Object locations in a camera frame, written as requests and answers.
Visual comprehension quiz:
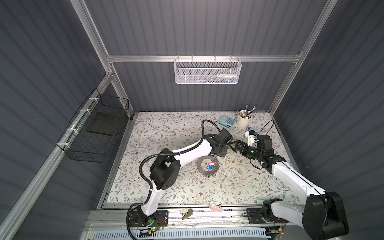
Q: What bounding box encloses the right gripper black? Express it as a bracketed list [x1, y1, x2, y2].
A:
[229, 140, 262, 161]

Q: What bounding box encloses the grey beaded keyring coil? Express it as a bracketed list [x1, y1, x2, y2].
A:
[196, 156, 220, 177]

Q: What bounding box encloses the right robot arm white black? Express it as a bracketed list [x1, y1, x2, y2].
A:
[228, 135, 350, 240]

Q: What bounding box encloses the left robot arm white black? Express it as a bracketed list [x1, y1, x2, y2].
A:
[129, 120, 233, 227]

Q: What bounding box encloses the white pen cup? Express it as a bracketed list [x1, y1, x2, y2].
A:
[237, 116, 252, 130]

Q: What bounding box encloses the teal calculator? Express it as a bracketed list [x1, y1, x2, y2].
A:
[217, 115, 237, 130]

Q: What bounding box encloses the pink tape dispenser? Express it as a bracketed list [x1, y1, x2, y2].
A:
[209, 202, 223, 213]

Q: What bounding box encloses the floral table mat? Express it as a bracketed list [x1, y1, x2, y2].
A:
[106, 112, 301, 207]

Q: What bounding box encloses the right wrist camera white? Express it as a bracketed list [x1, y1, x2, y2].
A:
[245, 130, 258, 147]

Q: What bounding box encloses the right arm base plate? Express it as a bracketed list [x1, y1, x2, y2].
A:
[245, 207, 289, 224]

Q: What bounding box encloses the white wire wall basket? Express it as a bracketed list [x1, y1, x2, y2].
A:
[173, 58, 242, 85]

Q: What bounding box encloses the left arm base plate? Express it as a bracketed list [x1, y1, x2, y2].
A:
[127, 210, 169, 228]

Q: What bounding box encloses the black wire side basket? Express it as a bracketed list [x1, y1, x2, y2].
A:
[57, 90, 131, 164]

